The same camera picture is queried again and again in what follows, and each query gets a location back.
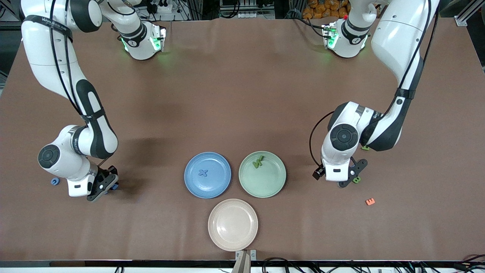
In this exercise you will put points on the orange foam letter E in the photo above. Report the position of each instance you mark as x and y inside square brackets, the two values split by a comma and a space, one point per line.
[370, 202]

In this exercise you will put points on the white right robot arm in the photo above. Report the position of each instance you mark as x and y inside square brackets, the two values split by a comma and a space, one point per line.
[45, 57]

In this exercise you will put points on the bag of orange items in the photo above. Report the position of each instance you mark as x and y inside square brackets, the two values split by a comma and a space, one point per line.
[322, 9]

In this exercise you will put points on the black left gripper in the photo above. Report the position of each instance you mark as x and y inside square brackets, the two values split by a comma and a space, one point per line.
[316, 175]

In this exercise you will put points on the grey metal clamp bracket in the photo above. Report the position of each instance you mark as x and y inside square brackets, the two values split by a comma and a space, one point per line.
[245, 258]

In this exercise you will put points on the green plate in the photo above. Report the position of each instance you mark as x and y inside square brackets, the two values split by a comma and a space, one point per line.
[265, 182]

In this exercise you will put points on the blue foam letter G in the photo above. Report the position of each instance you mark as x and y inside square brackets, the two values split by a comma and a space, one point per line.
[52, 181]

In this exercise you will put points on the blue plate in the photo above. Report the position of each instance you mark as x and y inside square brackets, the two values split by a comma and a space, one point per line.
[216, 185]

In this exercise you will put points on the white power strip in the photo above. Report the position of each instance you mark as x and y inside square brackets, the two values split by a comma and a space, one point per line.
[161, 7]
[250, 15]

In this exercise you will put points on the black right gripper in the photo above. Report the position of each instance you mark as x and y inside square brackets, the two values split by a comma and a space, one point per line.
[103, 176]

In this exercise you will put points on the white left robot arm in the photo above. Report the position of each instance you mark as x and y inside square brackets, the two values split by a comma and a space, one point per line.
[398, 38]

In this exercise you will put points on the green foam letter N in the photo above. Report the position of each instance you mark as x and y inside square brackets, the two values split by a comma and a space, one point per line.
[257, 164]

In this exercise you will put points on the beige plate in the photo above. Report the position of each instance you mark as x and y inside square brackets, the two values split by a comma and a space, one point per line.
[233, 225]

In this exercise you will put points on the blue foam letter X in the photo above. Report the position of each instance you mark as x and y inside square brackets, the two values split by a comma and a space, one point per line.
[203, 173]

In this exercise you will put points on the green foam letter B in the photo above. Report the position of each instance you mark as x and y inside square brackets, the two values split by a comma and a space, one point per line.
[357, 180]

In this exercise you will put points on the aluminium frame post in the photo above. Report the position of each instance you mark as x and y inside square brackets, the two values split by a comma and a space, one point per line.
[465, 17]

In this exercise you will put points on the brown table cover sheet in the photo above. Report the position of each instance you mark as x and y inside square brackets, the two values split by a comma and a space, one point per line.
[227, 94]

